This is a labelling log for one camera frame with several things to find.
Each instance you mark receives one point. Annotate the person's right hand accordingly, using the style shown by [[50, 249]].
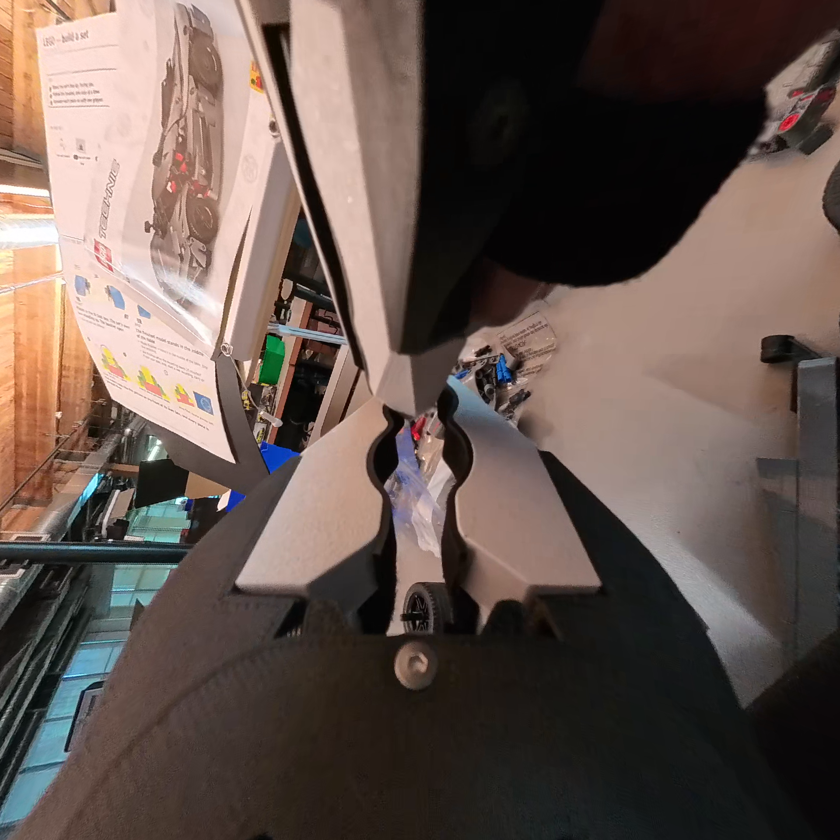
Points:
[[508, 295]]

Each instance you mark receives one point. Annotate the black brick bracket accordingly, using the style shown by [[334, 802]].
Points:
[[784, 348]]

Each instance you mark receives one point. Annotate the small grey black brick assembly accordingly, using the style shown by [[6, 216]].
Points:
[[797, 98]]

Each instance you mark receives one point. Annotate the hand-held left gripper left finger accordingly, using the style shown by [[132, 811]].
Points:
[[315, 525]]

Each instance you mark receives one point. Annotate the white book stand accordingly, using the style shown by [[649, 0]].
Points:
[[262, 229]]

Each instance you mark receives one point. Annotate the long grey flat panel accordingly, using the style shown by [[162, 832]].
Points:
[[817, 492]]

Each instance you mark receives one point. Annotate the black metal pole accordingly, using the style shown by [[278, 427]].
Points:
[[92, 552]]

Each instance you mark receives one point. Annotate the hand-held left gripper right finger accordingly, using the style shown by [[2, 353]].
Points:
[[525, 525]]

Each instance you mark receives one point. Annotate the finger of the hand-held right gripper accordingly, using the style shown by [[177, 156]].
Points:
[[361, 197], [262, 10]]

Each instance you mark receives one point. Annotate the green cover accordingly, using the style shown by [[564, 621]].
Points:
[[272, 361]]

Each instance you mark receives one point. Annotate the clear bag with warning print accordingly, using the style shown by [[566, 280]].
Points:
[[528, 341]]

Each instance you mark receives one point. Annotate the printed instruction sheet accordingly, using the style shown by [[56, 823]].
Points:
[[85, 164]]

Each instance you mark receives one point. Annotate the small black toy tyre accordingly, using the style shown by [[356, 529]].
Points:
[[426, 607]]

